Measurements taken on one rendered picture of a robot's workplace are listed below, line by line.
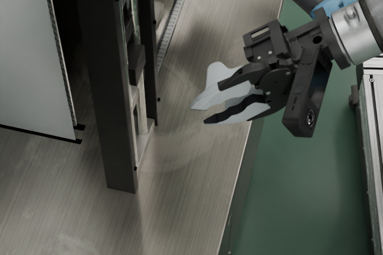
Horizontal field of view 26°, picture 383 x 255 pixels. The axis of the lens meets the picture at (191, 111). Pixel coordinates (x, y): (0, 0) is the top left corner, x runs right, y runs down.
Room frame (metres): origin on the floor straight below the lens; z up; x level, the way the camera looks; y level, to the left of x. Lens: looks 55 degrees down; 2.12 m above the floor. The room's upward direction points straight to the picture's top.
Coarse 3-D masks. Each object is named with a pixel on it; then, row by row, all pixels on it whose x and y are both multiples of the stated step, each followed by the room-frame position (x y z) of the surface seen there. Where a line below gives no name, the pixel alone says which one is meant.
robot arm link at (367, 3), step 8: (360, 0) 0.72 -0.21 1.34; (368, 0) 0.71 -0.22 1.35; (376, 0) 0.70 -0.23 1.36; (368, 8) 0.70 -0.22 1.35; (376, 8) 0.69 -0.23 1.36; (368, 16) 0.69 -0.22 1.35; (376, 16) 0.68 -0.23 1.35; (376, 24) 0.67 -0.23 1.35; (376, 32) 0.67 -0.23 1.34; (376, 40) 0.66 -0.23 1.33
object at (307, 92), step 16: (304, 48) 0.68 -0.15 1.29; (320, 48) 0.67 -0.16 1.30; (304, 64) 0.66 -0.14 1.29; (320, 64) 0.66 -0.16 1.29; (304, 80) 0.63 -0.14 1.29; (320, 80) 0.64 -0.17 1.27; (304, 96) 0.61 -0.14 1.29; (320, 96) 0.63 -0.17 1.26; (288, 112) 0.59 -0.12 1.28; (304, 112) 0.59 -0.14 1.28; (288, 128) 0.58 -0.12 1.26; (304, 128) 0.58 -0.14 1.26
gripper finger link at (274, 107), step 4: (268, 100) 0.65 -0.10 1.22; (268, 104) 0.65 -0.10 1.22; (272, 104) 0.65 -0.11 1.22; (276, 104) 0.65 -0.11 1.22; (280, 104) 0.65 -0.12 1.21; (284, 104) 0.65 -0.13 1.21; (272, 108) 0.65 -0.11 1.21; (276, 108) 0.65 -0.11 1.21; (280, 108) 0.65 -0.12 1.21; (264, 112) 0.64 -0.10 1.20; (268, 112) 0.65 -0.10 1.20; (272, 112) 0.65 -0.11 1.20; (256, 116) 0.64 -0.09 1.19; (260, 116) 0.64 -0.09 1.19; (264, 116) 0.64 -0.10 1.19; (248, 120) 0.64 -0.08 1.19
